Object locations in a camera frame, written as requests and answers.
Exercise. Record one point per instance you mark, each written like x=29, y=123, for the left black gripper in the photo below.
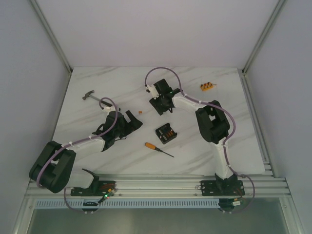
x=127, y=124

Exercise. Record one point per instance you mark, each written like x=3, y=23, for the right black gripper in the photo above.
x=160, y=110

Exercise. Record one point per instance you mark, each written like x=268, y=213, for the black fuse box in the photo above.
x=165, y=133

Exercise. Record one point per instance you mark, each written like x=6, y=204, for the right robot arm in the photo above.
x=212, y=123

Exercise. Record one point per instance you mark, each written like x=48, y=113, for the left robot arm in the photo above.
x=54, y=168

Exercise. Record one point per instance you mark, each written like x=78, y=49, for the orange terminal block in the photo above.
x=207, y=86

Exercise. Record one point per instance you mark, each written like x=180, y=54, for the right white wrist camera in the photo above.
x=152, y=90

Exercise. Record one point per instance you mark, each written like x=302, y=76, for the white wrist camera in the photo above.
x=107, y=109
x=152, y=90

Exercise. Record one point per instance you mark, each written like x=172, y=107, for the orange handled screwdriver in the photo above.
x=153, y=147

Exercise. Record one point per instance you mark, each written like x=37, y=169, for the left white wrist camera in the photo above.
x=107, y=109

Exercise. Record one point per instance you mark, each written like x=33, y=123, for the hammer with black handle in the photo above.
x=90, y=95

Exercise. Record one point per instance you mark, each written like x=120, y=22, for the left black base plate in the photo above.
x=100, y=188

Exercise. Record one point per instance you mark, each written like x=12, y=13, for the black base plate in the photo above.
x=100, y=188
x=214, y=188

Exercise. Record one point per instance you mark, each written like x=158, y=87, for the slotted cable duct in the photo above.
x=111, y=203

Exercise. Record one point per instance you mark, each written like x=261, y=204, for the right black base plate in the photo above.
x=214, y=188

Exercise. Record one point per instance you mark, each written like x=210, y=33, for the left aluminium frame post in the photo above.
x=48, y=30

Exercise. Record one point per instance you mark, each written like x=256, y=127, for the aluminium frame post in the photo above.
x=48, y=30
x=264, y=34

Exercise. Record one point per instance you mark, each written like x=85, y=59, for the aluminium mounting rail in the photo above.
x=186, y=186

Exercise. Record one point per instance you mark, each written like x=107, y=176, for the right aluminium frame post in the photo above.
x=264, y=34

